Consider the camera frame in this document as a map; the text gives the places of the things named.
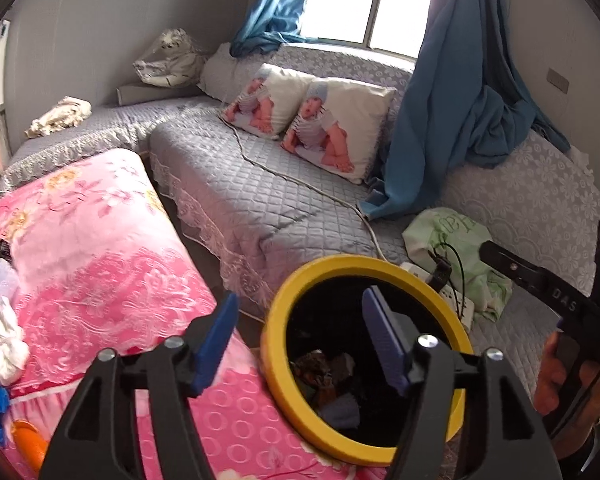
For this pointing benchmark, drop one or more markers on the dark grey cushion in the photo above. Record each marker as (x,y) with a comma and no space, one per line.
(145,92)

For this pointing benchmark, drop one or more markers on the white power strip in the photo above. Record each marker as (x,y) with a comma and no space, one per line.
(460,305)

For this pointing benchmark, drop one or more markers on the wall socket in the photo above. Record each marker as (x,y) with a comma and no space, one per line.
(558,81)

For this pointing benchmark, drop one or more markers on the dark snack wrapper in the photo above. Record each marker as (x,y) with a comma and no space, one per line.
(310,367)

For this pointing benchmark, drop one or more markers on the black charger plug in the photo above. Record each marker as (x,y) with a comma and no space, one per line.
(440,275)

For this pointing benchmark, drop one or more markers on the plain grey pillow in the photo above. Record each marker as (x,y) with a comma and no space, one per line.
(220,75)

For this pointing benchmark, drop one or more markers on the blue curtain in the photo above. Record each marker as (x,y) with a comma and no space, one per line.
(455,85)
(270,10)

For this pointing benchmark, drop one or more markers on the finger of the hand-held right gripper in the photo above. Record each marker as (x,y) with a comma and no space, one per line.
(510,262)

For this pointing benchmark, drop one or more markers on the orange plastic bag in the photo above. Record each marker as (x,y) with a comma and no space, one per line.
(27,442)

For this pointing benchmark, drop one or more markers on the baby print pillow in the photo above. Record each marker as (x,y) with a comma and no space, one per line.
(270,105)
(330,130)

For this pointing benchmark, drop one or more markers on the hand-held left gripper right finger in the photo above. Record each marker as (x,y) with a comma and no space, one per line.
(385,345)

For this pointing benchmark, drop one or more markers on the grey quilted sofa section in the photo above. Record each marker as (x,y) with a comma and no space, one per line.
(230,185)
(80,130)

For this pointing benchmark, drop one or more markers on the person's right hand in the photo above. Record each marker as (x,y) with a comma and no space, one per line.
(547,380)

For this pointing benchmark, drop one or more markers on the white foam net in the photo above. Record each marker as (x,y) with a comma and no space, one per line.
(2,285)

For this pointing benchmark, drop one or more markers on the beige crumpled cloth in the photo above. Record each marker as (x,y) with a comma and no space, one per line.
(60,117)

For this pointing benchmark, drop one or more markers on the person's right forearm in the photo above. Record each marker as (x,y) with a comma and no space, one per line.
(595,440)

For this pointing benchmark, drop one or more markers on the yellow rimmed black trash bin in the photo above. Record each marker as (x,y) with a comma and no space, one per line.
(280,320)

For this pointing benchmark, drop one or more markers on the pink floral blanket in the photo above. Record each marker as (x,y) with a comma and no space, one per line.
(105,270)

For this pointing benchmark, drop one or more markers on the window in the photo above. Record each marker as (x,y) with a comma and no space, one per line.
(340,0)

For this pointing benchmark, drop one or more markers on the white plastic bag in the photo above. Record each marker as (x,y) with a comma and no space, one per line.
(7,355)

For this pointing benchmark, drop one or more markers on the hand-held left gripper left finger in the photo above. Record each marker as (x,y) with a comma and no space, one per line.
(215,340)

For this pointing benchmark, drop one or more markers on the white tiger plush toy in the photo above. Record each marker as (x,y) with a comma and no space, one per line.
(175,60)

